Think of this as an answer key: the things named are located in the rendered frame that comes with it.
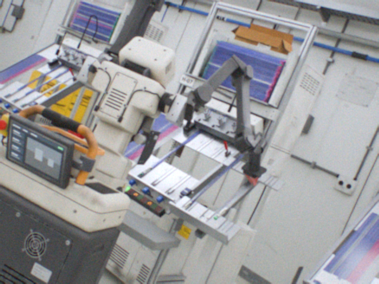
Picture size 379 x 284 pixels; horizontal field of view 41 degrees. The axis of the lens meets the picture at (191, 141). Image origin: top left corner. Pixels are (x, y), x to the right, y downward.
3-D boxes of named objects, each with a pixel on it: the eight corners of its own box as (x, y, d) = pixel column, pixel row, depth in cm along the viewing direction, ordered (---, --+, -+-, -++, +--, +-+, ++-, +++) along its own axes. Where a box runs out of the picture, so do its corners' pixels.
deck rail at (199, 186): (177, 212, 261) (176, 203, 257) (175, 210, 262) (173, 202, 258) (262, 141, 298) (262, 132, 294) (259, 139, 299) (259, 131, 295)
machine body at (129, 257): (159, 324, 287) (202, 225, 283) (85, 262, 329) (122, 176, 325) (219, 315, 339) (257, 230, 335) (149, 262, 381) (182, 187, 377)
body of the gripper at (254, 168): (249, 163, 238) (249, 151, 233) (267, 171, 232) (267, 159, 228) (240, 170, 234) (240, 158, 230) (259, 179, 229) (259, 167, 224)
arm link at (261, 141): (233, 145, 227) (246, 138, 222) (241, 131, 236) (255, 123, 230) (249, 164, 230) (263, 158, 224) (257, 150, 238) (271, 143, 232)
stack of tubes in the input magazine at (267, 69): (265, 102, 291) (283, 58, 290) (200, 77, 322) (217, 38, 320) (274, 107, 301) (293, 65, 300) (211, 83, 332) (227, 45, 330)
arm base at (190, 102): (167, 94, 206) (193, 105, 203) (177, 86, 212) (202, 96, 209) (165, 111, 212) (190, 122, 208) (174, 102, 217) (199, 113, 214)
